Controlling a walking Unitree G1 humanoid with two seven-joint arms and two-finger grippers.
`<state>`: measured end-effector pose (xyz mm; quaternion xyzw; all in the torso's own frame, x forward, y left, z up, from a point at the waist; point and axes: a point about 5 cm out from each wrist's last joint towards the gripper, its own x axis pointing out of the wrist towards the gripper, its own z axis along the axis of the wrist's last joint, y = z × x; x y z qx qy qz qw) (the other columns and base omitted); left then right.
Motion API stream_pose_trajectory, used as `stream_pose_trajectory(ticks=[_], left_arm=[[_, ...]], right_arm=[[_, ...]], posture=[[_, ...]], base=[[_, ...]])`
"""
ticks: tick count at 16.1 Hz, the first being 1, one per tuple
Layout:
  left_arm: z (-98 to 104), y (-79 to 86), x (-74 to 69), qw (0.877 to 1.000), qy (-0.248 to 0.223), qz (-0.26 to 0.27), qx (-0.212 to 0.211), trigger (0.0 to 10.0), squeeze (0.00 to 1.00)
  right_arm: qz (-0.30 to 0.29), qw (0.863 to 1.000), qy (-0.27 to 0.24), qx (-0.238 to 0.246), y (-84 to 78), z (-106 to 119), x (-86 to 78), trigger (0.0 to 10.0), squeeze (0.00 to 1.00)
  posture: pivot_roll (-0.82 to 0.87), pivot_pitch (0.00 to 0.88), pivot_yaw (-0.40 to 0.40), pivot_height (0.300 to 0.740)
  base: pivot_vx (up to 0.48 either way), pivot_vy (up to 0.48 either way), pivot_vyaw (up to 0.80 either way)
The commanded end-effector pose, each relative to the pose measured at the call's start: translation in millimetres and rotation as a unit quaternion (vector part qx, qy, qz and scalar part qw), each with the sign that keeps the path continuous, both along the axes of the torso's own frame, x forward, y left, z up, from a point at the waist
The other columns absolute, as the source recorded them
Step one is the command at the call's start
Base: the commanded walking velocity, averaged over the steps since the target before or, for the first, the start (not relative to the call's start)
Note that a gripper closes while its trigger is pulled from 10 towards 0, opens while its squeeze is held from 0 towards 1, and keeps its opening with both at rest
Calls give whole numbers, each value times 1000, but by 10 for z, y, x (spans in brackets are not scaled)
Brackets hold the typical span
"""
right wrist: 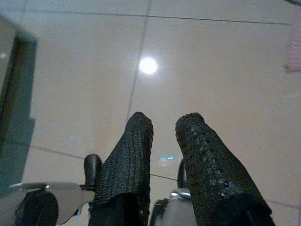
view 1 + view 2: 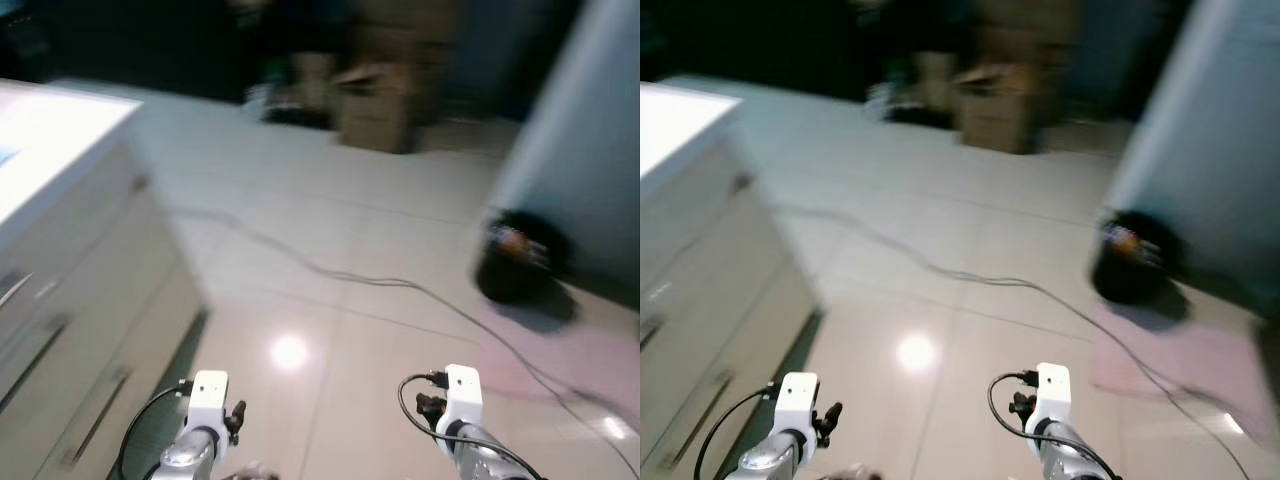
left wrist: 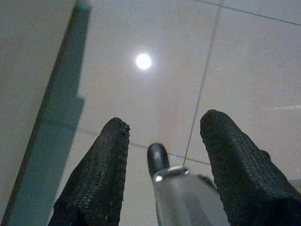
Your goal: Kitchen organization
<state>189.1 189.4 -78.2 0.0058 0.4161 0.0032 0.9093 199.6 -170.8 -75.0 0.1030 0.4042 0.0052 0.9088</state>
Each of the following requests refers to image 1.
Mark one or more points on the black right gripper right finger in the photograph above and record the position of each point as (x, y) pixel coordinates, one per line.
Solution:
(211, 179)

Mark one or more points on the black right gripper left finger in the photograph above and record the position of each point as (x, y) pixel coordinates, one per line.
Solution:
(127, 164)

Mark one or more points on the silver black right robot foot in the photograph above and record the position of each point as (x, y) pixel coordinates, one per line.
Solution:
(172, 208)

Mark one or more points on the pink striped floor mat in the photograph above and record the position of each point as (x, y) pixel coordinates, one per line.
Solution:
(294, 51)

